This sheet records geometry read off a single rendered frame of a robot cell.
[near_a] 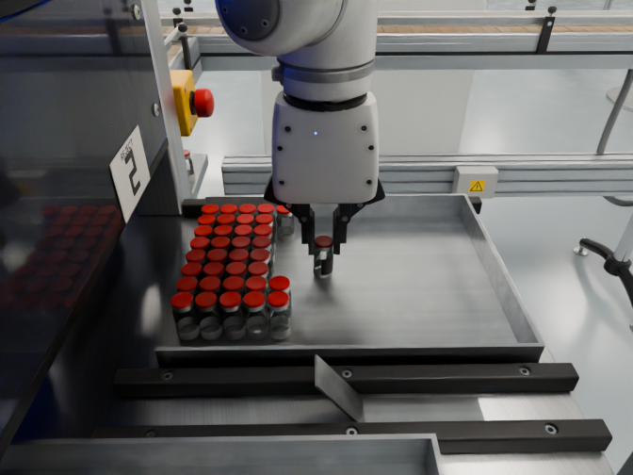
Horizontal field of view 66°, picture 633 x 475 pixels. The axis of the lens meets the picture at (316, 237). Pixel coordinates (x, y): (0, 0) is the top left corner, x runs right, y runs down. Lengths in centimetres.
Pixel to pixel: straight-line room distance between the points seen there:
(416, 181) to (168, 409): 125
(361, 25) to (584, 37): 116
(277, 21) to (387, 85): 173
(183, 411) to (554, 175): 144
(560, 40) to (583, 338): 98
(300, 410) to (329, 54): 29
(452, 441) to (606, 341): 155
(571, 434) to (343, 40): 35
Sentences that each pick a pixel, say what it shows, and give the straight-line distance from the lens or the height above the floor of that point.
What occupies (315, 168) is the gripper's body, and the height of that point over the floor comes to 103.
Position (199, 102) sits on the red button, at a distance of 70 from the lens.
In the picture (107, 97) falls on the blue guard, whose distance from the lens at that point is 46.
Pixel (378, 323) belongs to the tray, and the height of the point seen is 88.
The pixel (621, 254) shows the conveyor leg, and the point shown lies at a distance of 205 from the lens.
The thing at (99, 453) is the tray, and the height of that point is 90.
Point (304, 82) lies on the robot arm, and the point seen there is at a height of 111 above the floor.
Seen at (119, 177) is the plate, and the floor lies 103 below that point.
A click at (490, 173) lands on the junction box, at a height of 54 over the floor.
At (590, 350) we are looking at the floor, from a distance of 188.
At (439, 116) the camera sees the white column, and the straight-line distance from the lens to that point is 214.
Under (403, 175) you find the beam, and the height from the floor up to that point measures 51.
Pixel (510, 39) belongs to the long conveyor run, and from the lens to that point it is 144.
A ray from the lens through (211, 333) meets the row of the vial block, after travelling 49.
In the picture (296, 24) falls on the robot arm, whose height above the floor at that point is 117.
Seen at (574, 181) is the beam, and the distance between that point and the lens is 174.
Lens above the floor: 124
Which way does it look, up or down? 36 degrees down
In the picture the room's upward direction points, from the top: straight up
